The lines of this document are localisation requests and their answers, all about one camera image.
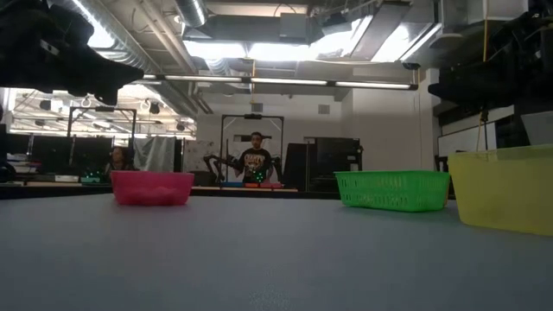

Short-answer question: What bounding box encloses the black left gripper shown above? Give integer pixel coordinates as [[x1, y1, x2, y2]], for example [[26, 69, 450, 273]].
[[0, 0, 146, 107]]

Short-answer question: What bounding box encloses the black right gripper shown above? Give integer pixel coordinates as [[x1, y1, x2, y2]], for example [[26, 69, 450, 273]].
[[427, 8, 553, 108]]

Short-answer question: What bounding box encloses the grey fabric cover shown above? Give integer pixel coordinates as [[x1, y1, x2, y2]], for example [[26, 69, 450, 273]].
[[132, 136, 176, 173]]

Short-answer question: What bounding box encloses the person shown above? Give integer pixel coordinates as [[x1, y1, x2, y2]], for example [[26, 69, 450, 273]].
[[235, 131, 274, 185], [105, 145, 136, 173]]

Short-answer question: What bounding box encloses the yellow rectangular bin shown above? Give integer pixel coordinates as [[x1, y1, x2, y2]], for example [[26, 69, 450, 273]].
[[447, 143, 553, 238]]

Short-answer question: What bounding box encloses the pink round bowl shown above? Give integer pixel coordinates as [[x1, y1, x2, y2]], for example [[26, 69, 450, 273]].
[[110, 169, 195, 207]]

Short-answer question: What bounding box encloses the green rectangular basket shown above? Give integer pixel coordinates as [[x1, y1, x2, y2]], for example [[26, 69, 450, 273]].
[[334, 169, 451, 213]]

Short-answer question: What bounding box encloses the black equipment cabinet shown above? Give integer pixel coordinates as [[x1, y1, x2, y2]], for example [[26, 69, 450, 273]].
[[283, 136, 364, 194]]

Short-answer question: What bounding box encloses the ceiling tube light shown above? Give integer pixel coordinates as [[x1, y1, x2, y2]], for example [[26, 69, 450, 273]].
[[142, 73, 419, 92]]

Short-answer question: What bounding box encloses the grey ceiling box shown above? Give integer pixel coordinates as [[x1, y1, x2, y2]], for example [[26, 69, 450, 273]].
[[278, 11, 308, 40]]

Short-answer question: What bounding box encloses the blue-grey table mat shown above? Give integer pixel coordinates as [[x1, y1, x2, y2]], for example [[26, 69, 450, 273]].
[[0, 193, 553, 311]]

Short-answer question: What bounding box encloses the yellow hanging cable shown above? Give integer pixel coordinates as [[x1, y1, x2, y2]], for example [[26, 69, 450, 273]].
[[474, 16, 489, 151]]

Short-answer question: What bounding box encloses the silver ventilation duct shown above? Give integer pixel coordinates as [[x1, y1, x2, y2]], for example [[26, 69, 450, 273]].
[[172, 0, 209, 29]]

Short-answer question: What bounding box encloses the black gantry frame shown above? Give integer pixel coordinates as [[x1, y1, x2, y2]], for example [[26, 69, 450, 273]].
[[219, 113, 285, 187]]

